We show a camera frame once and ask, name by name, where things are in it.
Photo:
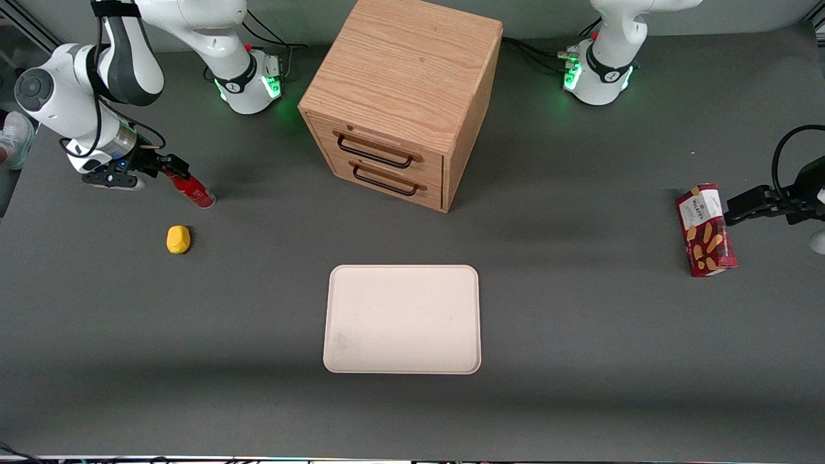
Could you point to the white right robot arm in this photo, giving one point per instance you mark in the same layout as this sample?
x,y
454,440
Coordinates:
x,y
71,96

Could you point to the wooden two-drawer cabinet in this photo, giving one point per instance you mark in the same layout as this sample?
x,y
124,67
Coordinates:
x,y
412,84

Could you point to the white sneaker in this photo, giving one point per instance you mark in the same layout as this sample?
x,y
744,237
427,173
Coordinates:
x,y
14,138

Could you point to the yellow lemon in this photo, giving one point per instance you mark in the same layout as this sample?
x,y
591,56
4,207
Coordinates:
x,y
178,239

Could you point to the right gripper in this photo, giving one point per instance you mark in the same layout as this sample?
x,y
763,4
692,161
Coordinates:
x,y
147,161

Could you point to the red coke bottle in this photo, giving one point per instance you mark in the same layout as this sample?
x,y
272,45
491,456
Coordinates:
x,y
196,192

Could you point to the aluminium frame rail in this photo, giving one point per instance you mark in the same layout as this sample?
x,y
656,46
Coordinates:
x,y
29,29
813,27

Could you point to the red shortbread cookie box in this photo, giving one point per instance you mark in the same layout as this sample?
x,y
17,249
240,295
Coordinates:
x,y
706,232

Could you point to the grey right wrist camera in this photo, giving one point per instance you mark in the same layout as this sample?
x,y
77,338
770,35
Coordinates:
x,y
113,181

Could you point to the beige rectangular tray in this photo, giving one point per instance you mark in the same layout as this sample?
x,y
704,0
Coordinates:
x,y
403,319

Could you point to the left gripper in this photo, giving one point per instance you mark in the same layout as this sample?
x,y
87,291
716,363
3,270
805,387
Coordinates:
x,y
785,205

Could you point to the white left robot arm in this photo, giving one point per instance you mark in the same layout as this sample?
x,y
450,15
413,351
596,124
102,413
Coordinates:
x,y
606,64

